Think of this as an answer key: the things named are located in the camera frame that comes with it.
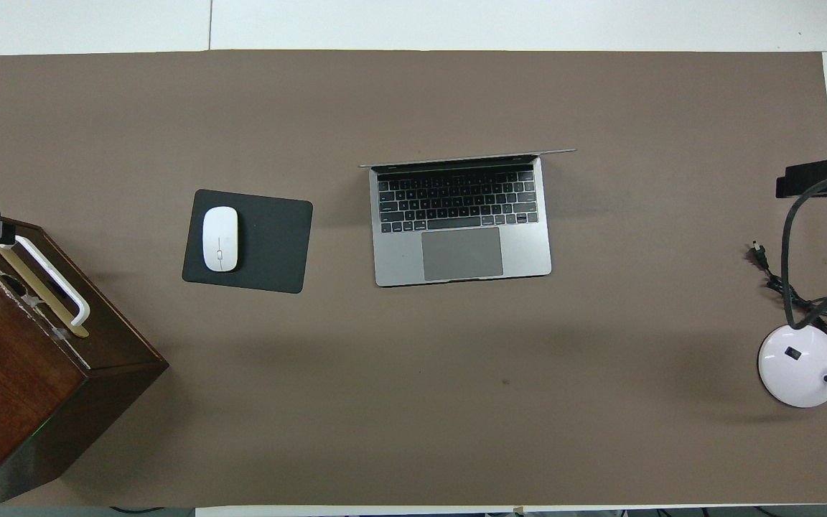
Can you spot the grey aluminium laptop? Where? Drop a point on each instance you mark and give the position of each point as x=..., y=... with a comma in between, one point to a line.
x=399, y=258

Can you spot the dark brown wooden box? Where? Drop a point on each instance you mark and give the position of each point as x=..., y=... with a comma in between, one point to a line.
x=11, y=359

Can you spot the white desk lamp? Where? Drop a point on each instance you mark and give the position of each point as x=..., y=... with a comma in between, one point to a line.
x=797, y=373

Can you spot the white computer mouse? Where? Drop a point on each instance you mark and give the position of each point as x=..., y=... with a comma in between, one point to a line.
x=220, y=237

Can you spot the black mouse pad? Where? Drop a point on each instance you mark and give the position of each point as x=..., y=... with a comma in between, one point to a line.
x=277, y=244

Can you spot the brown paper table mat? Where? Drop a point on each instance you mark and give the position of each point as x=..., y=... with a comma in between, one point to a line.
x=456, y=395

